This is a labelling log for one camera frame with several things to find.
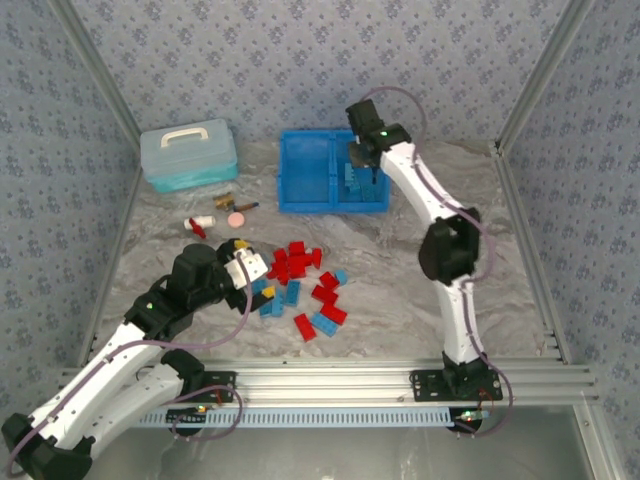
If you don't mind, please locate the blue divided plastic bin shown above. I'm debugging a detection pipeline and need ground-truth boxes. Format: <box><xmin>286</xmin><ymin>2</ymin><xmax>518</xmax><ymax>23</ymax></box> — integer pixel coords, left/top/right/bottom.
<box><xmin>278</xmin><ymin>128</ymin><xmax>392</xmax><ymax>215</ymax></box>

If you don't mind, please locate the white valve with red handle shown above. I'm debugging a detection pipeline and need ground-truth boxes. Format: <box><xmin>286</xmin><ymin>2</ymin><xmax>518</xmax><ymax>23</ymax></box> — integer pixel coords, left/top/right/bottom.
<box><xmin>183</xmin><ymin>214</ymin><xmax>217</xmax><ymax>240</ymax></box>

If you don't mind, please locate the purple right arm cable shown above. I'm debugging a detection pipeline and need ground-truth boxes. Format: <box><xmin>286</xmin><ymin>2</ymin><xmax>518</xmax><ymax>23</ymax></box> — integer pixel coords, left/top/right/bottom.
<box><xmin>367</xmin><ymin>85</ymin><xmax>515</xmax><ymax>439</ymax></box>

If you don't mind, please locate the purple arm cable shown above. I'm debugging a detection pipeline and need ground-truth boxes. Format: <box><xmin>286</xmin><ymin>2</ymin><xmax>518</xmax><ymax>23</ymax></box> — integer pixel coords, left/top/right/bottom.
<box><xmin>3</xmin><ymin>257</ymin><xmax>251</xmax><ymax>476</ymax></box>
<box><xmin>367</xmin><ymin>85</ymin><xmax>515</xmax><ymax>439</ymax></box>

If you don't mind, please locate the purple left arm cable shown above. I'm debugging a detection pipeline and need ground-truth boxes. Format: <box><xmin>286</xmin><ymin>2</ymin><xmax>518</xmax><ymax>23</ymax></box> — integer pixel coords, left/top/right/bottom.
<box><xmin>3</xmin><ymin>257</ymin><xmax>251</xmax><ymax>476</ymax></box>

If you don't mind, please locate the translucent teal box with handle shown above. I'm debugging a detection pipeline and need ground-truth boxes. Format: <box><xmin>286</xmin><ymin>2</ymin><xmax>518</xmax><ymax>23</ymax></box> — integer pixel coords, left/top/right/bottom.
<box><xmin>139</xmin><ymin>118</ymin><xmax>240</xmax><ymax>195</ymax></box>

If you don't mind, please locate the wide aluminium frame rail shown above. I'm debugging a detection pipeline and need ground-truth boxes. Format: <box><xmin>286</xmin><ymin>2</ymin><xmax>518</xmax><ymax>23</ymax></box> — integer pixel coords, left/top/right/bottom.
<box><xmin>58</xmin><ymin>357</ymin><xmax>600</xmax><ymax>407</ymax></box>

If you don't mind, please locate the purple cable loop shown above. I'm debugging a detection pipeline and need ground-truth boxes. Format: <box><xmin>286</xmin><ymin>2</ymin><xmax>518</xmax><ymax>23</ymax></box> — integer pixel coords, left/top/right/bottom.
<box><xmin>169</xmin><ymin>384</ymin><xmax>245</xmax><ymax>442</ymax></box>

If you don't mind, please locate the slotted pale blue cable duct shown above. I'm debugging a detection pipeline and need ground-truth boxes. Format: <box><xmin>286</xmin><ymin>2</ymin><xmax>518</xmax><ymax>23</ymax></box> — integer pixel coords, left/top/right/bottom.
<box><xmin>132</xmin><ymin>405</ymin><xmax>454</xmax><ymax>430</ymax></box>

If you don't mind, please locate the black bracket with LED board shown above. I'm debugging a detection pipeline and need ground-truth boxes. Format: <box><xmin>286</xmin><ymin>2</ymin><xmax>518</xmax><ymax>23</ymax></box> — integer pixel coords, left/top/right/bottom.
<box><xmin>451</xmin><ymin>407</ymin><xmax>492</xmax><ymax>437</ymax></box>
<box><xmin>166</xmin><ymin>407</ymin><xmax>210</xmax><ymax>437</ymax></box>

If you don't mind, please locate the slanted aluminium frame post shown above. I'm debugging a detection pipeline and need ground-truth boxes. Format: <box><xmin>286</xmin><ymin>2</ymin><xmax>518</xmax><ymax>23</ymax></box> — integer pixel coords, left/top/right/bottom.
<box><xmin>49</xmin><ymin>0</ymin><xmax>144</xmax><ymax>149</ymax></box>
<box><xmin>497</xmin><ymin>0</ymin><xmax>596</xmax><ymax>149</ymax></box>

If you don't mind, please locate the short aluminium frame leg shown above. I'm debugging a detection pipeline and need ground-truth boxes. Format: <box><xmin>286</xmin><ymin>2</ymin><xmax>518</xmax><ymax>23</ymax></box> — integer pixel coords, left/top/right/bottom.
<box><xmin>572</xmin><ymin>402</ymin><xmax>626</xmax><ymax>480</ymax></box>

